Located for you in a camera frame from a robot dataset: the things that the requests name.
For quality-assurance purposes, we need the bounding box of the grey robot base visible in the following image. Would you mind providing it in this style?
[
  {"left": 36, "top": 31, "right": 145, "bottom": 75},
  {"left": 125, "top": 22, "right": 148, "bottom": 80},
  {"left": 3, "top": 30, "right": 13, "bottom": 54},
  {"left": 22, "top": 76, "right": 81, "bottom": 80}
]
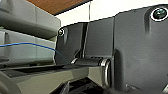
[{"left": 0, "top": 0, "right": 113, "bottom": 94}]

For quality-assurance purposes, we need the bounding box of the blue cable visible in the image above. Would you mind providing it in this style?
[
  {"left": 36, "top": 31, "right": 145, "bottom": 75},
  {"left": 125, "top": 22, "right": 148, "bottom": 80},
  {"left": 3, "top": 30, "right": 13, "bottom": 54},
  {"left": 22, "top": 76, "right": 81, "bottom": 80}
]
[{"left": 0, "top": 42, "right": 61, "bottom": 58}]

